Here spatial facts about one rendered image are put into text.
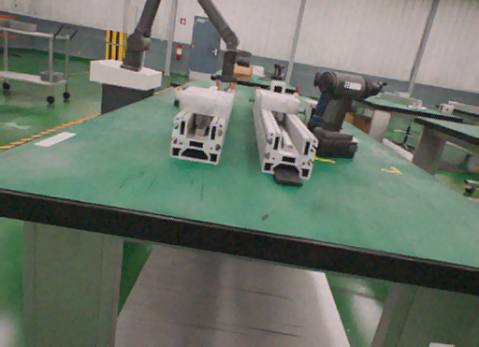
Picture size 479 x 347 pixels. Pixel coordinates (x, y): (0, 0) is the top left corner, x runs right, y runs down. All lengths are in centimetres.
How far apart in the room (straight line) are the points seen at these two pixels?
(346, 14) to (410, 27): 216
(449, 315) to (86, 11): 1351
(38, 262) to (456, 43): 1407
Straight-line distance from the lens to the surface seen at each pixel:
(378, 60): 1325
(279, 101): 101
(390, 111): 392
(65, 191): 54
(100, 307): 71
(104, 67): 176
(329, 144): 94
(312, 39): 1271
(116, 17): 789
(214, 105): 75
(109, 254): 64
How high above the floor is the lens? 99
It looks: 16 degrees down
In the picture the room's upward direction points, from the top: 10 degrees clockwise
